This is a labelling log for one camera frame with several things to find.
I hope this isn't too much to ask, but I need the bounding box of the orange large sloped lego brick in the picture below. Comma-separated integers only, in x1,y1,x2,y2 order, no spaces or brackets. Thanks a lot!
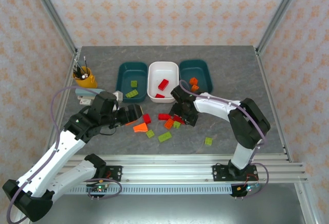
133,122,149,133

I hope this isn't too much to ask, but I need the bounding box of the light blue stapler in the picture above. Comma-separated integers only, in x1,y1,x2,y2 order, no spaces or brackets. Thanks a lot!
75,87,106,101

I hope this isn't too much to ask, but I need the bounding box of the teal plastic container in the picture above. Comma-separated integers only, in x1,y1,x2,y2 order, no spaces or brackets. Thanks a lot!
116,62,149,103
179,59,214,95

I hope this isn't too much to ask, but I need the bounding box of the yellow pen cup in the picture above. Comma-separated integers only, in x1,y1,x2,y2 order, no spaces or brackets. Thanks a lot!
72,66,99,89

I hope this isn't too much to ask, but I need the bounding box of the white plastic container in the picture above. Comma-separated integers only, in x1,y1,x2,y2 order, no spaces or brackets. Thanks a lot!
147,61,180,104

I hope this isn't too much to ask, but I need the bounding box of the small circuit board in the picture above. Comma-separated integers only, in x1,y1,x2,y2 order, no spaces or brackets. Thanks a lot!
91,184,108,193
236,182,260,193

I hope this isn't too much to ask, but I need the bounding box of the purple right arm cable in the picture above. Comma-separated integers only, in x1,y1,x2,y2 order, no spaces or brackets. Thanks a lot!
178,79,270,199

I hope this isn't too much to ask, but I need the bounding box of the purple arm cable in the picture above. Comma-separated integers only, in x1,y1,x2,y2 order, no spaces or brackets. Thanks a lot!
178,79,270,199
5,85,116,223

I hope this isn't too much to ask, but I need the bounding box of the aluminium table side rail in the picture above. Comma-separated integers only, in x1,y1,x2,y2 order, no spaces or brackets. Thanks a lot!
254,47,293,163
47,49,81,153

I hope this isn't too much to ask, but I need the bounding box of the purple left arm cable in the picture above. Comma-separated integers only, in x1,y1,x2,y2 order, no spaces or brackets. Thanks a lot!
5,85,116,223

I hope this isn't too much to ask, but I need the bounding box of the aluminium mounting rail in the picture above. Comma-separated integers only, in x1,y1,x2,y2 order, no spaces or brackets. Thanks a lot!
58,154,308,184

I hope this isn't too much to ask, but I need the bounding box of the purple cable loop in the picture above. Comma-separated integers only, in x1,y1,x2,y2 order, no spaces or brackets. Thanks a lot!
86,178,123,200

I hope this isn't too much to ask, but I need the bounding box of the grey slotted cable tray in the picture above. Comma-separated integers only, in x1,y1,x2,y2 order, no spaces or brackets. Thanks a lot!
68,184,232,196

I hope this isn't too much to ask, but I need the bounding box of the aluminium frame post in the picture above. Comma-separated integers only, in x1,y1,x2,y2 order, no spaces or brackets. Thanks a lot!
27,0,79,53
256,0,304,53

